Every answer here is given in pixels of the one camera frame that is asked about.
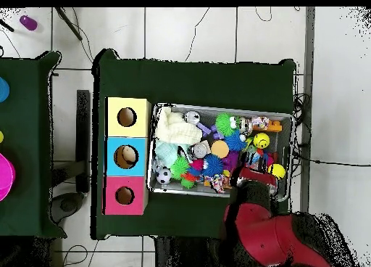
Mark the black crushed soda can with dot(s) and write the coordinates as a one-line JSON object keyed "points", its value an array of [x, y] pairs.
{"points": [[200, 150]]}

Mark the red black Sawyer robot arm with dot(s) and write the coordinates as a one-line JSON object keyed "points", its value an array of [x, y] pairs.
{"points": [[269, 235]]}

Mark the shallow clear mesh bin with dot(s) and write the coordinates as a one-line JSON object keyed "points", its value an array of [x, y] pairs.
{"points": [[285, 127]]}

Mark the wooden box with three holes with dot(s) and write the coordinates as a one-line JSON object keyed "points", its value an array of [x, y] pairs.
{"points": [[127, 130]]}

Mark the purple spiky ball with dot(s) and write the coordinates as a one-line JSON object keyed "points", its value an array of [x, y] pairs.
{"points": [[231, 158]]}

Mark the plain yellow ball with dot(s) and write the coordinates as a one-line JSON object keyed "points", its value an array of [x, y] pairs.
{"points": [[278, 169]]}

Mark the blue fuzzy toy with eyes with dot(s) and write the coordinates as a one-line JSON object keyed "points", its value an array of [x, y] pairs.
{"points": [[235, 142]]}

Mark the yellow smiley face ball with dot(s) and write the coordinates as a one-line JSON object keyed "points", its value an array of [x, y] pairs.
{"points": [[261, 140]]}

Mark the toy hamburger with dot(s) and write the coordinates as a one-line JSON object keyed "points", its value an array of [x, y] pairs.
{"points": [[219, 149]]}

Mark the green fuzzy toy with eyes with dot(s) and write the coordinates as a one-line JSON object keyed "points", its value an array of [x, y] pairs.
{"points": [[223, 123]]}

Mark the silver crushed can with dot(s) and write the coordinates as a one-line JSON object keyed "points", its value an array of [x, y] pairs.
{"points": [[192, 117]]}

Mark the cream waffle cloth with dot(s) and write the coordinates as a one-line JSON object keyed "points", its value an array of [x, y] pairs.
{"points": [[176, 129]]}

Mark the small black white soccer ball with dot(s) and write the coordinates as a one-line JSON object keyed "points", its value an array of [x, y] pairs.
{"points": [[164, 176]]}

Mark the black upright panel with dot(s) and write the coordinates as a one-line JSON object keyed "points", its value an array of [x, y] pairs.
{"points": [[83, 133]]}

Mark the black rod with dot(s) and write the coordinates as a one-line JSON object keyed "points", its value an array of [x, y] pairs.
{"points": [[68, 23]]}

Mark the dark green side table cloth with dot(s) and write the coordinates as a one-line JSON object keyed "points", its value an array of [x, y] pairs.
{"points": [[26, 104]]}

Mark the magenta plastic bowl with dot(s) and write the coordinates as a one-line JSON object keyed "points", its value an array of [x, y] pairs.
{"points": [[5, 177]]}

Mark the small yellow ball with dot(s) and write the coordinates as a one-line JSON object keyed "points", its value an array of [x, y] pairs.
{"points": [[1, 137]]}

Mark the blue plastic cup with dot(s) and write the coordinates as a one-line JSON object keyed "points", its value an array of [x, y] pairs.
{"points": [[3, 90]]}

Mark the purple bottle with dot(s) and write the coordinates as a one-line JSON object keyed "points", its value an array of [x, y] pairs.
{"points": [[28, 22]]}

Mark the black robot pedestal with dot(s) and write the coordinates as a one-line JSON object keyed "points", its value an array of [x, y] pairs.
{"points": [[188, 252]]}

